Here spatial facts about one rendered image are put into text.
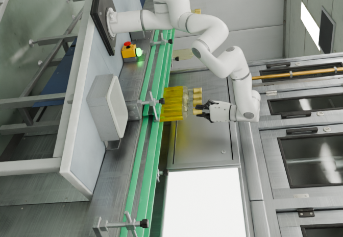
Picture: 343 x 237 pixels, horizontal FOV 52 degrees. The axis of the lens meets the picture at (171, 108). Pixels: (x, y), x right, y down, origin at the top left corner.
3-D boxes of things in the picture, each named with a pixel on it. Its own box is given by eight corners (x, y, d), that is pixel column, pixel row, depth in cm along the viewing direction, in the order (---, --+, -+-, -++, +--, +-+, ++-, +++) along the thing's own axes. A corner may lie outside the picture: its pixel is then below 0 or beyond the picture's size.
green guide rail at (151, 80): (139, 103, 165) (156, 102, 164) (139, 101, 164) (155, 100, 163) (166, -17, 305) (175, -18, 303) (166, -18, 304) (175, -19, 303)
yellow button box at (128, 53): (123, 62, 194) (136, 61, 193) (120, 50, 190) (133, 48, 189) (125, 56, 200) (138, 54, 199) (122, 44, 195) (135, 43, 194)
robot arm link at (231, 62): (226, 62, 161) (204, 82, 157) (209, 22, 149) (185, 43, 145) (253, 68, 149) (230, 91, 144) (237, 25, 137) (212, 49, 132)
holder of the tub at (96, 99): (104, 150, 152) (122, 149, 151) (85, 98, 136) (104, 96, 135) (112, 125, 166) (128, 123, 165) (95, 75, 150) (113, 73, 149)
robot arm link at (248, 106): (231, 68, 156) (246, 102, 168) (226, 87, 147) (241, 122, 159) (250, 65, 152) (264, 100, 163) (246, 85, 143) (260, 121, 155)
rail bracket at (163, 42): (150, 47, 208) (172, 44, 206) (147, 36, 204) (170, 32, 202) (150, 44, 211) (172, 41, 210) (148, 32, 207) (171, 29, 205)
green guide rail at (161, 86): (142, 116, 169) (158, 114, 168) (142, 114, 168) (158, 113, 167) (168, -8, 309) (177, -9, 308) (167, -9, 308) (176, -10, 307)
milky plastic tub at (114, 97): (102, 142, 149) (122, 140, 148) (86, 98, 136) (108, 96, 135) (110, 116, 163) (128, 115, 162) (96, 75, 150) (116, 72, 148)
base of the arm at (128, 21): (103, 23, 157) (138, 19, 155) (104, 0, 162) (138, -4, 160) (113, 42, 171) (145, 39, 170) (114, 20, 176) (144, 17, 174)
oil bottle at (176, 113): (146, 123, 178) (189, 119, 175) (144, 114, 175) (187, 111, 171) (147, 116, 182) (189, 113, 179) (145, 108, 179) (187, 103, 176)
